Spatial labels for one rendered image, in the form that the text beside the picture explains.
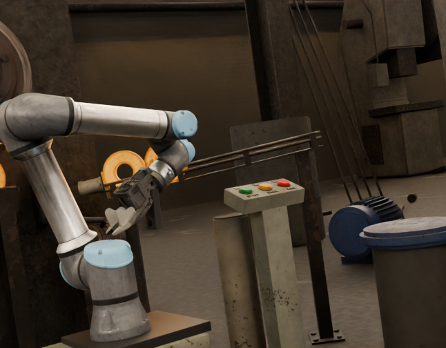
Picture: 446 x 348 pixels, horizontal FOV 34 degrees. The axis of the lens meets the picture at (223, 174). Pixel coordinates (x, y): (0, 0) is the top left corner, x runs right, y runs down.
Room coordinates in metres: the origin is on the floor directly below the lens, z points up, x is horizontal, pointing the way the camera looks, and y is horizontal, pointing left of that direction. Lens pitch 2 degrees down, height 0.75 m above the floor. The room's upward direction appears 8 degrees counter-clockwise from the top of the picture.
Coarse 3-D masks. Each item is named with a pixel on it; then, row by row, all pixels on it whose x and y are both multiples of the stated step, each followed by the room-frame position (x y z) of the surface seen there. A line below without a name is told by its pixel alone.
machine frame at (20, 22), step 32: (0, 0) 2.74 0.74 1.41; (32, 0) 2.80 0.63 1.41; (64, 0) 2.88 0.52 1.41; (32, 32) 2.79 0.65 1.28; (64, 32) 2.86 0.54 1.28; (32, 64) 2.78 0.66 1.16; (64, 64) 2.85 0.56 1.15; (64, 96) 2.84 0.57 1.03; (0, 160) 2.63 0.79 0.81; (64, 160) 2.76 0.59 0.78; (96, 160) 2.84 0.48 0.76; (32, 224) 2.68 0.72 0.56; (0, 256) 2.60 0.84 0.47; (32, 256) 2.67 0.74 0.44; (0, 288) 2.59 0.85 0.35; (32, 288) 2.66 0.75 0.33; (64, 288) 2.72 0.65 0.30; (0, 320) 2.58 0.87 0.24; (32, 320) 2.65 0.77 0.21; (64, 320) 2.71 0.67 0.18
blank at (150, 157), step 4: (148, 148) 2.63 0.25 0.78; (148, 152) 2.62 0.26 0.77; (152, 152) 2.62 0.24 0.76; (148, 156) 2.62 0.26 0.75; (152, 156) 2.62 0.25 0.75; (156, 156) 2.62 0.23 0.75; (144, 160) 2.62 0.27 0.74; (148, 160) 2.62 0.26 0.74; (152, 160) 2.62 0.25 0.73; (148, 164) 2.62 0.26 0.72; (184, 168) 2.62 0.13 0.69; (176, 180) 2.62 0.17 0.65
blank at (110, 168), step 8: (120, 152) 2.62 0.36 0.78; (128, 152) 2.62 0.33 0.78; (112, 160) 2.63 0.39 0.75; (120, 160) 2.62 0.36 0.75; (128, 160) 2.62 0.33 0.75; (136, 160) 2.62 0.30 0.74; (104, 168) 2.63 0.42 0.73; (112, 168) 2.63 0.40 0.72; (136, 168) 2.62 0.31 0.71; (104, 176) 2.63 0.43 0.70; (112, 176) 2.63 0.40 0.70; (120, 184) 2.62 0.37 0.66
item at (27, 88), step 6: (0, 24) 2.57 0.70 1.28; (0, 30) 2.57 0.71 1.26; (6, 30) 2.58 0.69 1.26; (6, 36) 2.58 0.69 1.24; (12, 36) 2.59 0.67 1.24; (12, 42) 2.59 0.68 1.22; (18, 42) 2.60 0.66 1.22; (18, 48) 2.60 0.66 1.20; (24, 54) 2.61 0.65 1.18; (24, 60) 2.61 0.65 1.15; (24, 66) 2.61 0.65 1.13; (24, 72) 2.61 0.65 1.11; (30, 72) 2.62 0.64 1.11; (24, 78) 2.60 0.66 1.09; (30, 78) 2.62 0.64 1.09; (24, 84) 2.60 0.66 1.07; (30, 84) 2.62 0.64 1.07; (24, 90) 2.60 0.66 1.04; (30, 90) 2.61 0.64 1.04
